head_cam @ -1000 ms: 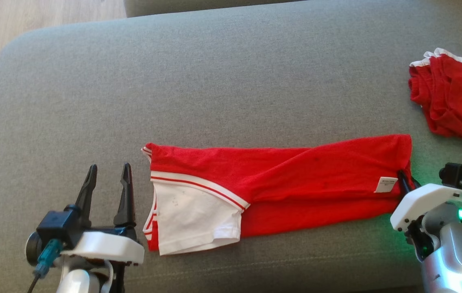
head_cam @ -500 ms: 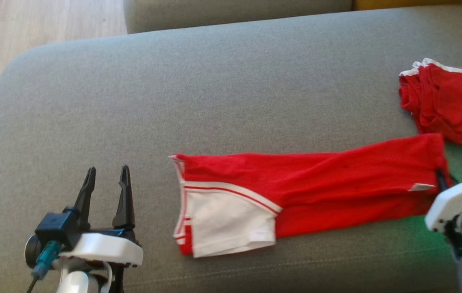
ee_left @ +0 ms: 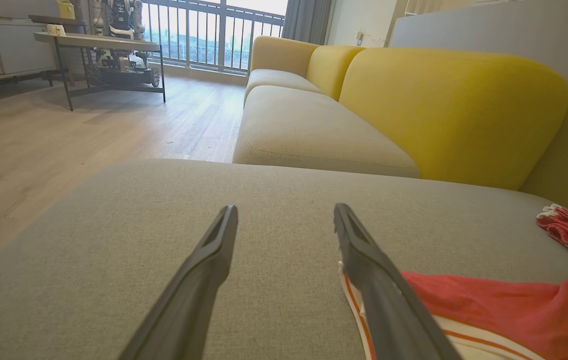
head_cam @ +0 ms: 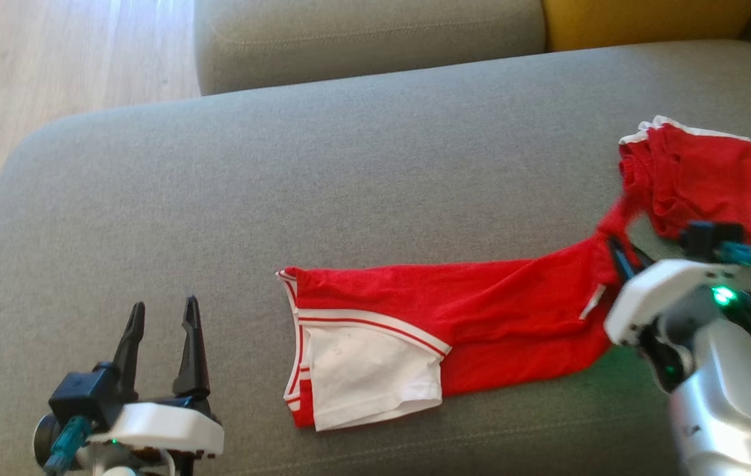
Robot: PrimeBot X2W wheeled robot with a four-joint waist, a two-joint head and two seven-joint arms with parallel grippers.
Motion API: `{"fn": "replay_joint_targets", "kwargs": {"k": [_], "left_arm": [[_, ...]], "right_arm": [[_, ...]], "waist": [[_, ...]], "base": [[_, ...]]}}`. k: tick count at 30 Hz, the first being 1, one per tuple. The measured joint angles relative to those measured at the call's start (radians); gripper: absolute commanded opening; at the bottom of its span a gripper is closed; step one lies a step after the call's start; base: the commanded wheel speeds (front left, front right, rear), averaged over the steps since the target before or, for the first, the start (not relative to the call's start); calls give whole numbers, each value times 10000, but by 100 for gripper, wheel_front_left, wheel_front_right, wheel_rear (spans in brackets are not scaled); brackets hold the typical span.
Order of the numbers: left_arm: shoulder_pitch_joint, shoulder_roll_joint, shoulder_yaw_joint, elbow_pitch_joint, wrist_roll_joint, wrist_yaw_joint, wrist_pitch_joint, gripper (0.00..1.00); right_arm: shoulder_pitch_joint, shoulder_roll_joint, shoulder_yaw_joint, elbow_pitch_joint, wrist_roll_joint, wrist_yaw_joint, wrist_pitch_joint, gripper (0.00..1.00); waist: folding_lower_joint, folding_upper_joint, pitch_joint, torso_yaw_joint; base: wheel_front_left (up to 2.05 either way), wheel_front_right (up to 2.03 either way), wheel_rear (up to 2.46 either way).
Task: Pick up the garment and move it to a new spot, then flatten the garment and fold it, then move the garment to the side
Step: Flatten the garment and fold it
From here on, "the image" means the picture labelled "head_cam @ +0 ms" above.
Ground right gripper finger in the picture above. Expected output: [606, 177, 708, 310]
[606, 236, 645, 282]

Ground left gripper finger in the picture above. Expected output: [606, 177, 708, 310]
[173, 296, 211, 399]
[111, 302, 147, 398]

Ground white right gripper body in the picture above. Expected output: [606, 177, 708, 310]
[604, 259, 751, 393]

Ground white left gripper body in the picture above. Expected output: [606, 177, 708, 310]
[88, 399, 225, 476]

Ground red shorts with white stripe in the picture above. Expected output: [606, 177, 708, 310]
[617, 116, 751, 260]

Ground red jersey with white sleeves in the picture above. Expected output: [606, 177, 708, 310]
[275, 195, 647, 432]

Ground large grey sofa seat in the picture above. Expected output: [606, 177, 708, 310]
[0, 40, 751, 476]

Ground big yellow sofa back cushion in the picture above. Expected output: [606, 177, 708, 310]
[541, 0, 751, 52]

